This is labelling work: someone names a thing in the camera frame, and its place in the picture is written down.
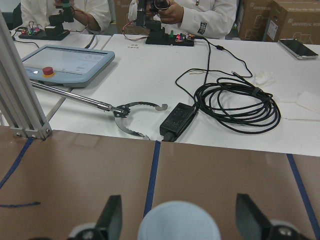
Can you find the smartphone on table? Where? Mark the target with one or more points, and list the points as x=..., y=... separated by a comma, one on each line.
x=297, y=49

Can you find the aluminium frame post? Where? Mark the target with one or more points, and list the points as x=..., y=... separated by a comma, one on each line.
x=18, y=101

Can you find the blue teach pendant tablet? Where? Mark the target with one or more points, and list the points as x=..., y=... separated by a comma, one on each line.
x=72, y=67

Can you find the green handled reach grabber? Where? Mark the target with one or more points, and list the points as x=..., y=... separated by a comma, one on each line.
x=120, y=112

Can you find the light blue plastic cup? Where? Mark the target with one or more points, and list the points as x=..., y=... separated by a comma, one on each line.
x=178, y=220

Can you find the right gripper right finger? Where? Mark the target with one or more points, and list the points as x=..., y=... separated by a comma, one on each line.
x=251, y=223

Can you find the cardboard box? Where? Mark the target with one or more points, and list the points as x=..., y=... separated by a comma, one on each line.
x=294, y=19

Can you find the black power adapter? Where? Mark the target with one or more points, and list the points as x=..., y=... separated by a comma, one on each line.
x=176, y=122

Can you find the black electronics board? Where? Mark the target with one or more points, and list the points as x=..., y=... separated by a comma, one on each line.
x=158, y=36

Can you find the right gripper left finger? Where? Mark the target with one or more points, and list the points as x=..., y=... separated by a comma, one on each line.
x=109, y=224

